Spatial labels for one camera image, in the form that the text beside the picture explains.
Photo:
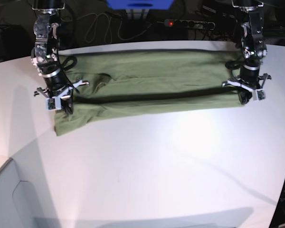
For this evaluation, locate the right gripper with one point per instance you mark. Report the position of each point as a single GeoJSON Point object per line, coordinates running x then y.
{"type": "Point", "coordinates": [61, 88]}

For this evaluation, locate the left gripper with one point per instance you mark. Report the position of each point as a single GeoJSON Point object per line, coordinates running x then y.
{"type": "Point", "coordinates": [245, 96]}

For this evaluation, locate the green T-shirt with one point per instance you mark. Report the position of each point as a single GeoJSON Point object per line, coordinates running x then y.
{"type": "Point", "coordinates": [123, 84]}

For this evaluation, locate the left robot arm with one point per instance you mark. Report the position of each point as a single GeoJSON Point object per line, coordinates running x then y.
{"type": "Point", "coordinates": [244, 72]}

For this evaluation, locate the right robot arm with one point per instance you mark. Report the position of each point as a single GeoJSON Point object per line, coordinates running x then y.
{"type": "Point", "coordinates": [45, 57]}

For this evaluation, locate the black power strip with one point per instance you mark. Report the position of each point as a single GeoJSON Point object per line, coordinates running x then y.
{"type": "Point", "coordinates": [188, 24]}

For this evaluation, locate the grey cabinet corner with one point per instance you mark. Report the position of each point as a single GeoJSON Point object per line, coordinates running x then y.
{"type": "Point", "coordinates": [24, 203]}

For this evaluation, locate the blue plastic box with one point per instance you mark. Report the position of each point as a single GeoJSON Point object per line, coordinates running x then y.
{"type": "Point", "coordinates": [139, 4]}

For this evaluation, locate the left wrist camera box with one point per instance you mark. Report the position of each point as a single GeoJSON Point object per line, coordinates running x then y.
{"type": "Point", "coordinates": [258, 94]}

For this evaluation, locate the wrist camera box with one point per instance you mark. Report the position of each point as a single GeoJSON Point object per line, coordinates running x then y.
{"type": "Point", "coordinates": [258, 94]}
{"type": "Point", "coordinates": [53, 103]}

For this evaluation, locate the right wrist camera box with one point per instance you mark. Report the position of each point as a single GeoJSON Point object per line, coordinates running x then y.
{"type": "Point", "coordinates": [53, 103]}

